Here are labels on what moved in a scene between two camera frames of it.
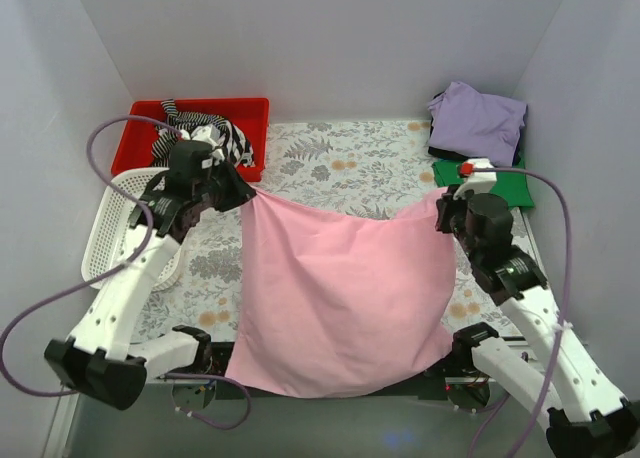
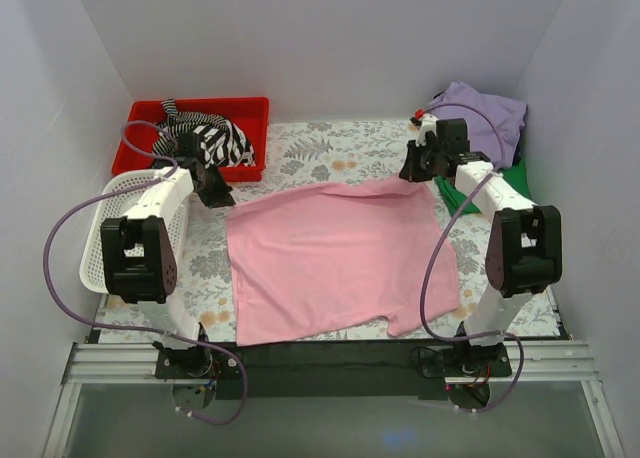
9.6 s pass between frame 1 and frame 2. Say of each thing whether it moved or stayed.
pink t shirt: moved
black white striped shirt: stayed
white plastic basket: stayed
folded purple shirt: stayed
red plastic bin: stayed
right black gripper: moved
